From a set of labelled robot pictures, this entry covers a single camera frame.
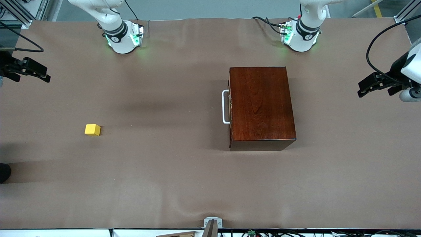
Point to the grey metal mount bracket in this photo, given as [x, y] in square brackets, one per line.
[213, 225]

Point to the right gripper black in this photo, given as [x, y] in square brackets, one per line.
[7, 62]

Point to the light wooden board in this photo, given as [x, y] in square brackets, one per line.
[177, 234]

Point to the green connector plug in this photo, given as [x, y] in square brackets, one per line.
[252, 232]

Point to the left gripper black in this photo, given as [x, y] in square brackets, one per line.
[396, 69]

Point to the dark brown wooden cabinet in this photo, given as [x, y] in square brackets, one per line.
[263, 105]

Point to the aluminium frame profile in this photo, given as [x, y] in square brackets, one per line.
[408, 11]
[19, 14]

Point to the yellow floor tape strip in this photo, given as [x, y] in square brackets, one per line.
[377, 10]

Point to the grey vertical frame post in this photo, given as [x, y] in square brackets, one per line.
[54, 10]

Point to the brown table cover sheet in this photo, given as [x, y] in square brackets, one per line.
[164, 184]

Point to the yellow block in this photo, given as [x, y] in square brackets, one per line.
[92, 130]

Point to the black rounded object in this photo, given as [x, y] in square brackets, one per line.
[4, 172]

